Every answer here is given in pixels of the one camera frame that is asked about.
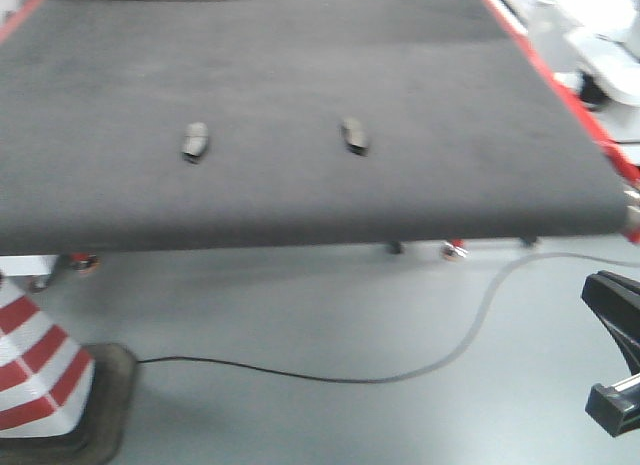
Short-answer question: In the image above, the black floor cable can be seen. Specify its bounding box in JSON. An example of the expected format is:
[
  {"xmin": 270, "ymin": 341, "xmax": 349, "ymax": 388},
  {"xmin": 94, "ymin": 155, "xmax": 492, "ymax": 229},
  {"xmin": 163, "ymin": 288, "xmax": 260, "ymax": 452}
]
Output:
[{"xmin": 134, "ymin": 252, "xmax": 640, "ymax": 385}]

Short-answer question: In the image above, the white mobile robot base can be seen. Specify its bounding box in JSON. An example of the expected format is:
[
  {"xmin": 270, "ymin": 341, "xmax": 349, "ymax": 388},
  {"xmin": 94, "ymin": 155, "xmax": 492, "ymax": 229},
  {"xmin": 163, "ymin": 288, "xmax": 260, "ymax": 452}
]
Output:
[{"xmin": 512, "ymin": 0, "xmax": 639, "ymax": 148}]

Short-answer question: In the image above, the red white traffic cone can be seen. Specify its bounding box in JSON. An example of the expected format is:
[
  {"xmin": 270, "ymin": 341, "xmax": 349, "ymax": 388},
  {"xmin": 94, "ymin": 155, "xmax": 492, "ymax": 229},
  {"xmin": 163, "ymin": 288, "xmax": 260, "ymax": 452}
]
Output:
[{"xmin": 1, "ymin": 277, "xmax": 138, "ymax": 464}]

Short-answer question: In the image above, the grey brake pad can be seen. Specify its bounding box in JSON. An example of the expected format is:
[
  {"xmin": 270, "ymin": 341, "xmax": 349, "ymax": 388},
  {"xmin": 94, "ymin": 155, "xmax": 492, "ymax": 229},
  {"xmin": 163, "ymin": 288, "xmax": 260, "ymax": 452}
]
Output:
[
  {"xmin": 180, "ymin": 122, "xmax": 210, "ymax": 164},
  {"xmin": 340, "ymin": 117, "xmax": 371, "ymax": 156}
]

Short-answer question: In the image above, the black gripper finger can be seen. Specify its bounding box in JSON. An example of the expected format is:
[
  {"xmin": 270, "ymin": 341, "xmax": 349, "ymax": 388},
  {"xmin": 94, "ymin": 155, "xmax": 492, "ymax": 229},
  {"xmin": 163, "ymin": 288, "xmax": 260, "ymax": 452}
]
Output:
[
  {"xmin": 581, "ymin": 270, "xmax": 639, "ymax": 375},
  {"xmin": 585, "ymin": 374, "xmax": 639, "ymax": 438}
]

